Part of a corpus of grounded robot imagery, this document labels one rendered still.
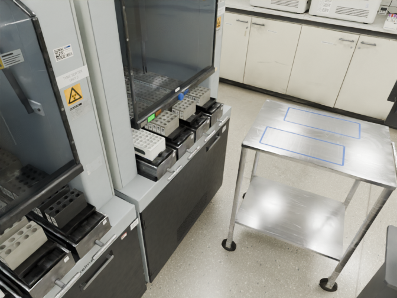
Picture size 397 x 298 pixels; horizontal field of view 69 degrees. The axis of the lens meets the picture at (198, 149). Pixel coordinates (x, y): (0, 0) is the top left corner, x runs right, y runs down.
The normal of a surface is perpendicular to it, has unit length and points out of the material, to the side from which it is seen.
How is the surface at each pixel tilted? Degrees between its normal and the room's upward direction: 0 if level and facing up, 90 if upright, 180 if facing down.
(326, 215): 0
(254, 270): 0
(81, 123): 90
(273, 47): 90
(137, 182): 0
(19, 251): 90
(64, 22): 90
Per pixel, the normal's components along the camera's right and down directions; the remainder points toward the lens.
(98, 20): 0.87, 0.33
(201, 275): 0.03, -0.79
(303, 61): -0.52, 0.51
